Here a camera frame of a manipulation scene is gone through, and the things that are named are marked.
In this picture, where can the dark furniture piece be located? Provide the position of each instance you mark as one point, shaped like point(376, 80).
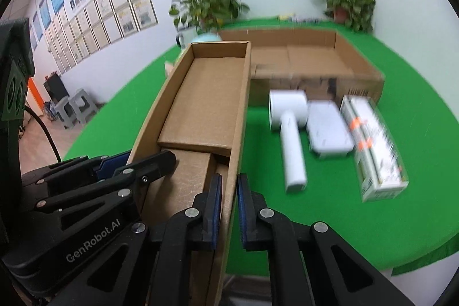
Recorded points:
point(55, 85)

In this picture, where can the wall of framed certificates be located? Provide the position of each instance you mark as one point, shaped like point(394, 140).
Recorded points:
point(107, 15)

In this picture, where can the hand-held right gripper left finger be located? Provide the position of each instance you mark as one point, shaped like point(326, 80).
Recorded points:
point(216, 209)

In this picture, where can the orange panel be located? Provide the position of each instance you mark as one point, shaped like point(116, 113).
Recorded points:
point(34, 94)

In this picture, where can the grey plastic stool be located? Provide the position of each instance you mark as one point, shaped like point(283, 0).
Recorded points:
point(59, 110)
point(80, 107)

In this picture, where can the tissue pack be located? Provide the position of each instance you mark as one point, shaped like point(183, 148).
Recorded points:
point(306, 19)

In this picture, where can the white hair dryer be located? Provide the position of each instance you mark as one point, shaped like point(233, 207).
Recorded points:
point(294, 148)

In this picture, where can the large cardboard tray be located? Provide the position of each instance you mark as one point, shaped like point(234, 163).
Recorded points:
point(308, 58)

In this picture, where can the yellow cloth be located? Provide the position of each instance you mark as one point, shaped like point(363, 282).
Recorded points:
point(285, 16)

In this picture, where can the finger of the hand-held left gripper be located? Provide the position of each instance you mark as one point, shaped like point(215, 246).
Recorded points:
point(109, 162)
point(154, 162)

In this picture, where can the narrow cardboard box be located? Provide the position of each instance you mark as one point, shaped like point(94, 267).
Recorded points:
point(211, 94)

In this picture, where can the potted plant terracotta pot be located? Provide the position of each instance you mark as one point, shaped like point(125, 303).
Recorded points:
point(344, 1)

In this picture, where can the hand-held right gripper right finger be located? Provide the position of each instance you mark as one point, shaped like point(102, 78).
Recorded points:
point(244, 209)

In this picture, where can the green tablecloth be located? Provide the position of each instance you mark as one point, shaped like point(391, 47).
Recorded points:
point(322, 227)

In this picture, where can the potted pothos plant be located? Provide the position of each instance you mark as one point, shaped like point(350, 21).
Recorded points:
point(208, 5)

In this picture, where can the white mug with black lid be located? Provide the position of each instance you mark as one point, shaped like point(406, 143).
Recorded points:
point(183, 39)

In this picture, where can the white medicine box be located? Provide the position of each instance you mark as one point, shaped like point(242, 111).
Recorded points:
point(380, 162)

